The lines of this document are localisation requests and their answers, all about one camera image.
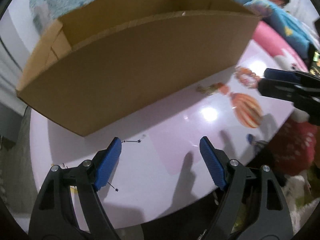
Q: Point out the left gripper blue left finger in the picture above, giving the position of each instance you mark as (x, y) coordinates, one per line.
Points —
(53, 215)

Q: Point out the brown cardboard box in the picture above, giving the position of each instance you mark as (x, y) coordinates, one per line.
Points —
(110, 58)

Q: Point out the blue patterned blanket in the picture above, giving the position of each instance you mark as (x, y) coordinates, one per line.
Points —
(287, 26)

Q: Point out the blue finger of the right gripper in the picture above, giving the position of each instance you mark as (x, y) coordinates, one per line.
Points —
(303, 98)
(303, 79)

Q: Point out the pink floral bedding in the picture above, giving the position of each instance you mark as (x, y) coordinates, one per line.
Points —
(285, 56)

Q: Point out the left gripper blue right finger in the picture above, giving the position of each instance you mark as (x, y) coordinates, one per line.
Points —
(253, 205)

